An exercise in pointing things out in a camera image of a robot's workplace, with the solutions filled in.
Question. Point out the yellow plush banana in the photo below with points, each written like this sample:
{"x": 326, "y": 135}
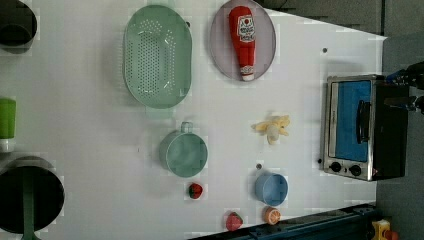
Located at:
{"x": 273, "y": 128}

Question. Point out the silver toaster oven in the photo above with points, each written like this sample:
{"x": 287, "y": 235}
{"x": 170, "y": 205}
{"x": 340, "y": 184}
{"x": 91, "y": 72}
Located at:
{"x": 364, "y": 138}

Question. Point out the small red strawberry toy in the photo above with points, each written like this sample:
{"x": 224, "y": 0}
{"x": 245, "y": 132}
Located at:
{"x": 195, "y": 191}

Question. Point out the grey round plate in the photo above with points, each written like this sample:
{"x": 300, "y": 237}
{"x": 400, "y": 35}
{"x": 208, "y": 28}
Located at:
{"x": 221, "y": 45}

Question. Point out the blue cup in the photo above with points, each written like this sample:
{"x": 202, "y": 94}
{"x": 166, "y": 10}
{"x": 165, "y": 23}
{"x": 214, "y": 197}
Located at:
{"x": 271, "y": 188}

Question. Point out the green oval colander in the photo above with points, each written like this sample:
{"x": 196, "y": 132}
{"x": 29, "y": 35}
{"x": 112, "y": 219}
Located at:
{"x": 157, "y": 57}

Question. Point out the large strawberry toy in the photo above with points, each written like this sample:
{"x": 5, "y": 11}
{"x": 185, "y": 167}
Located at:
{"x": 233, "y": 222}

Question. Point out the red plush ketchup bottle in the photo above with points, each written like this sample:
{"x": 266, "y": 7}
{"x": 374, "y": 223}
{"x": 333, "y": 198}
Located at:
{"x": 242, "y": 31}

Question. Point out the black round base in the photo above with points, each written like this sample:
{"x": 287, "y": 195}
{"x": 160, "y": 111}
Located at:
{"x": 32, "y": 195}
{"x": 18, "y": 26}

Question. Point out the green bottle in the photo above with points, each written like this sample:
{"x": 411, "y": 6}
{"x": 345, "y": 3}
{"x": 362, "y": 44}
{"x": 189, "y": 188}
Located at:
{"x": 7, "y": 124}

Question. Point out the black round base upper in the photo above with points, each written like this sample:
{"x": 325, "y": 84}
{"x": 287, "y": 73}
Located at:
{"x": 18, "y": 26}

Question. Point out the green cup with handle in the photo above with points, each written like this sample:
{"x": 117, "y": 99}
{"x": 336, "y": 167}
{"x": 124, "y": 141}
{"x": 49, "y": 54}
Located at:
{"x": 182, "y": 152}

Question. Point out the blue metal frame rail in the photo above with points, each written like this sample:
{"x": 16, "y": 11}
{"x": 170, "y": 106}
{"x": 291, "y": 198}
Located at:
{"x": 350, "y": 223}

